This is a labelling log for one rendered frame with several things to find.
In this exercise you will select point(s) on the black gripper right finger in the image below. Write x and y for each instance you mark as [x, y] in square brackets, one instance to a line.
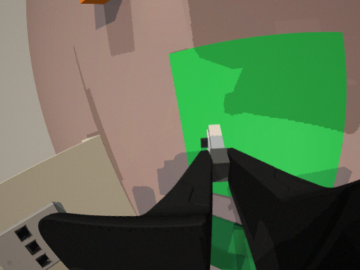
[290, 223]

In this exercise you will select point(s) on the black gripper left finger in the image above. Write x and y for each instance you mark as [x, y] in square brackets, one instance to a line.
[174, 235]

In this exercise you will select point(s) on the pale grey panel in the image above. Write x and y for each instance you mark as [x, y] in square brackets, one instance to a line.
[79, 180]

